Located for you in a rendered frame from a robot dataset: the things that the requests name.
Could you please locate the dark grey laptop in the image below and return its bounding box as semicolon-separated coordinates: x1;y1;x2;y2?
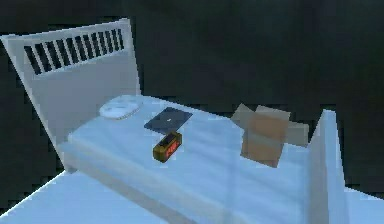
143;106;194;135

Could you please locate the white bed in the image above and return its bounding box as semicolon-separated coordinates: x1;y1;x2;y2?
0;17;351;224

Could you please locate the white pillow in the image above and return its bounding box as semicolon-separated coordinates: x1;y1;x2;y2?
99;96;143;120

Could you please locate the brown cardboard box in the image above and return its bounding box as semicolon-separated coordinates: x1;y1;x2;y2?
230;102;310;169

